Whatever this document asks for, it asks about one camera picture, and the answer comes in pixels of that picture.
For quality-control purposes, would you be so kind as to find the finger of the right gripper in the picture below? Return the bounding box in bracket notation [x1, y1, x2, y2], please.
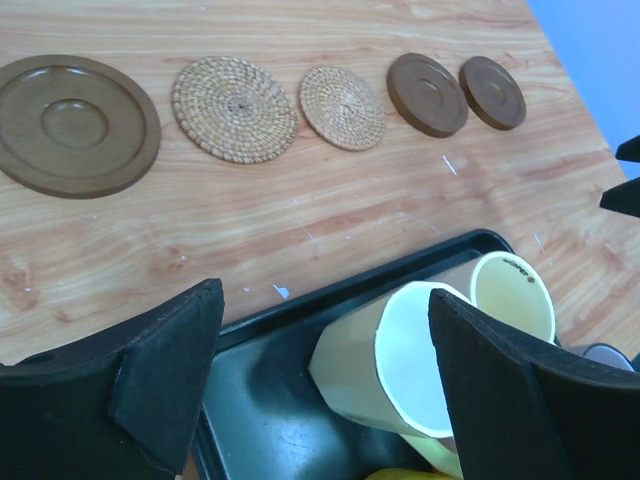
[615, 135, 640, 163]
[599, 178, 640, 218]

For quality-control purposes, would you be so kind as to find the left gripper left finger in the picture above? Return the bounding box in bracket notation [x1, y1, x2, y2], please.
[1, 279, 224, 479]

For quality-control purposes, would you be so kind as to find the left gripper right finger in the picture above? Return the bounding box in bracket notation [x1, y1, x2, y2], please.
[429, 289, 639, 479]

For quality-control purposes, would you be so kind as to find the purple cup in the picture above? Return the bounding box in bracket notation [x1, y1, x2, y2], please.
[567, 343, 635, 372]

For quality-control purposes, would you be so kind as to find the cream cartoon cup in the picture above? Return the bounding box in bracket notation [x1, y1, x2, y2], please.
[431, 251, 556, 343]

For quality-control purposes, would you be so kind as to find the dark wooden coaster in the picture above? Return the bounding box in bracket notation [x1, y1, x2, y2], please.
[1, 54, 161, 199]
[459, 56, 526, 131]
[386, 53, 468, 138]

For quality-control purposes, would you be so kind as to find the woven rattan coaster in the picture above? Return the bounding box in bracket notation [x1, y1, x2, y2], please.
[299, 65, 386, 151]
[171, 56, 298, 164]

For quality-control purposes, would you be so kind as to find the yellow cup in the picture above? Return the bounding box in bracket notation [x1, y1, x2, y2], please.
[365, 468, 452, 480]

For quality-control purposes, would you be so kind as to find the white faceted cup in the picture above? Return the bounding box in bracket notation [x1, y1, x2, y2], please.
[309, 281, 467, 478]

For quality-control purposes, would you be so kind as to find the black tray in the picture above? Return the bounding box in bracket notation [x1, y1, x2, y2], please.
[196, 229, 516, 479]

